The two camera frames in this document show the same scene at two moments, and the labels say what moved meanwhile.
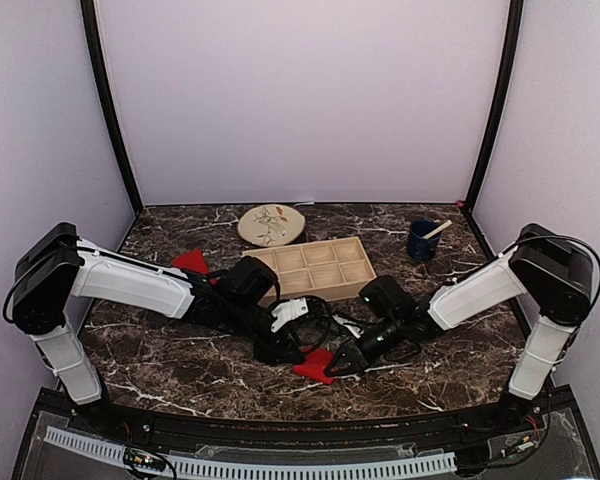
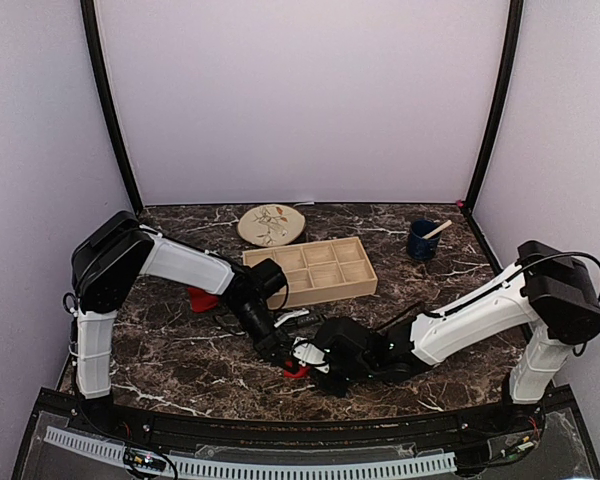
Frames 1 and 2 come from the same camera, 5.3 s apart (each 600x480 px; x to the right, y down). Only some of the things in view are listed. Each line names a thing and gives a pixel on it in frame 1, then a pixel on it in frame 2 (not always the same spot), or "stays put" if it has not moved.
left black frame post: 89,14 stays put
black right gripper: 359,359 → 337,389
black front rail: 280,435 stays put
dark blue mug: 420,249 stays put
